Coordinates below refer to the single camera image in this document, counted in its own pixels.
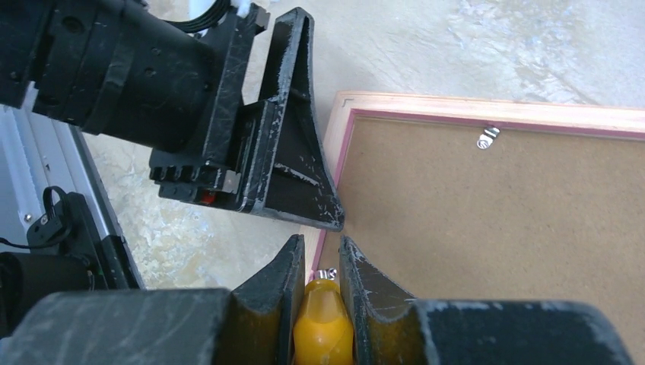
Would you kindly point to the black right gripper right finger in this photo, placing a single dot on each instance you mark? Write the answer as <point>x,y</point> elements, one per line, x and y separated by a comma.
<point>391,326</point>

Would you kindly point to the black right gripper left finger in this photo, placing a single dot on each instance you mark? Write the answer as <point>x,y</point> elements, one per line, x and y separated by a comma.
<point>251,324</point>

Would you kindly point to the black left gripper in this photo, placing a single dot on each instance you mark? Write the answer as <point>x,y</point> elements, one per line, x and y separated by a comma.
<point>113,68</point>

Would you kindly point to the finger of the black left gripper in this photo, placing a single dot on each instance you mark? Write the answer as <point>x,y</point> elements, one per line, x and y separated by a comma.
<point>284,171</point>

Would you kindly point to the orange handled screwdriver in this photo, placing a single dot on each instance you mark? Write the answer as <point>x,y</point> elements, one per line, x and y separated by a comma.
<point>323,332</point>

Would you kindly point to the pink photo frame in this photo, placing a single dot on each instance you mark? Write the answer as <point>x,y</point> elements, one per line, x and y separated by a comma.
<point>489,199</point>

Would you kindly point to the aluminium frame rail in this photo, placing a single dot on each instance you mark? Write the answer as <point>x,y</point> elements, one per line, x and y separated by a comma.
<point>37,152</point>

